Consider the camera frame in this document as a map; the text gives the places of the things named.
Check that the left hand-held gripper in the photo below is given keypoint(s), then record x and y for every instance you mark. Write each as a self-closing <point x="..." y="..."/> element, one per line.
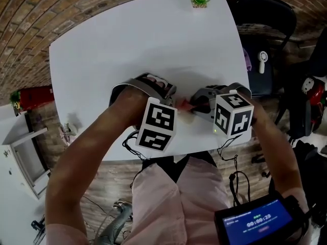
<point x="158" y="121"/>

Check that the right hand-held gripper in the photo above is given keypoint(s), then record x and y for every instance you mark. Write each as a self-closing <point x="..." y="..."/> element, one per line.
<point x="232" y="116"/>

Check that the pink cloth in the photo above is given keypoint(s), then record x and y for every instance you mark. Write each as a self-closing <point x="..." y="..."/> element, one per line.
<point x="186" y="104"/>

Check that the person's left forearm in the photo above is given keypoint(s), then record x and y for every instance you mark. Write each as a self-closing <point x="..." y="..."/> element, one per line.
<point x="81" y="162"/>

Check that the person's right forearm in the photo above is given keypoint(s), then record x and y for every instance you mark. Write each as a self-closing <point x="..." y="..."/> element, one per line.
<point x="276" y="157"/>

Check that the white handheld fan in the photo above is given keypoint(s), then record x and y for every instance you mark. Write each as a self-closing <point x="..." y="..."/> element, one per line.
<point x="262" y="61"/>

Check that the person's right hand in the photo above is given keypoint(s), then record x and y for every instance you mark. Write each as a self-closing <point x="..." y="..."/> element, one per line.
<point x="222" y="88"/>

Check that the person's left hand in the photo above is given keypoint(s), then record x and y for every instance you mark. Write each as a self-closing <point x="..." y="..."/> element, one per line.
<point x="159" y="82"/>

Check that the purple cloth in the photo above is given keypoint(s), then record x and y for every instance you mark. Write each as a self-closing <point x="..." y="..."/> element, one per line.
<point x="247" y="60"/>

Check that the person's pink clothing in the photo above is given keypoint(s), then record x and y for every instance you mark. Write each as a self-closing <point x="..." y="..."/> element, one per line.
<point x="158" y="208"/>

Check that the pink potted plant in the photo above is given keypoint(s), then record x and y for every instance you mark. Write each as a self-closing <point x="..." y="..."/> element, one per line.
<point x="67" y="133"/>

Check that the black folding chair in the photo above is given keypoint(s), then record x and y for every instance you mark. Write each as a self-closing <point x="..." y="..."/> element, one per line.
<point x="265" y="11"/>

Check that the red white toy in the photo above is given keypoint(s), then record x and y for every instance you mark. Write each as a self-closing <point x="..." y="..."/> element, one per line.
<point x="315" y="93"/>

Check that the black office chair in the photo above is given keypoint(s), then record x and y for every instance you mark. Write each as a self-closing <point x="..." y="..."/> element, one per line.
<point x="314" y="65"/>

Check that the red box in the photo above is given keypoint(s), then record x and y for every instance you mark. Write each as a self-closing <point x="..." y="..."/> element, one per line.
<point x="37" y="98"/>

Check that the black tablet blue screen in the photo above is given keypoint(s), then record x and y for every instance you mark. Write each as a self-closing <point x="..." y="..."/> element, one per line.
<point x="258" y="221"/>

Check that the green yellow plant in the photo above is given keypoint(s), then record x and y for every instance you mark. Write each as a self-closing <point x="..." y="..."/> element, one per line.
<point x="15" y="99"/>

